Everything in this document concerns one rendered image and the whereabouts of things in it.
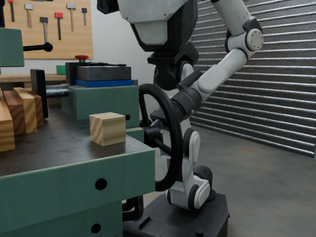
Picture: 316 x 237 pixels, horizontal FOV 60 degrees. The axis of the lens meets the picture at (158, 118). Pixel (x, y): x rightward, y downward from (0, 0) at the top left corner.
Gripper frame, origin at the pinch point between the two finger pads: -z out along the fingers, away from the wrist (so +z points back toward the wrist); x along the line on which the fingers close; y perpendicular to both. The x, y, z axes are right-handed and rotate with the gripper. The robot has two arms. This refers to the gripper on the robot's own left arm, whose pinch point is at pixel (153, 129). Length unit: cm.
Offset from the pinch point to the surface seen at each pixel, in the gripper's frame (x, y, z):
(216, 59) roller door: 224, -92, 211
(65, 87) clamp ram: -16.0, 28.5, -17.8
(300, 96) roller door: 101, -134, 200
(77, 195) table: -45, 23, -28
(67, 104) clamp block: -15.1, 25.0, -19.2
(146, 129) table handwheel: -12.6, 7.9, -6.2
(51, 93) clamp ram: -16.2, 28.9, -20.7
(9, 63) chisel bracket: -15.3, 37.5, -23.6
